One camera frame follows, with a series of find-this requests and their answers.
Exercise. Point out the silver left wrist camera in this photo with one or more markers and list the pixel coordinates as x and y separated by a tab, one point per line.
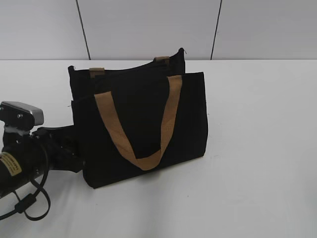
18	116

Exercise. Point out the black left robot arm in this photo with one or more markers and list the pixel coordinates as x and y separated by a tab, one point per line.
27	157

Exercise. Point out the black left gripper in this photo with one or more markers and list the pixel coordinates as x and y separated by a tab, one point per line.
62	147

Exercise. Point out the black tote bag tan handles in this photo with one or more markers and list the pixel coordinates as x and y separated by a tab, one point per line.
132	121

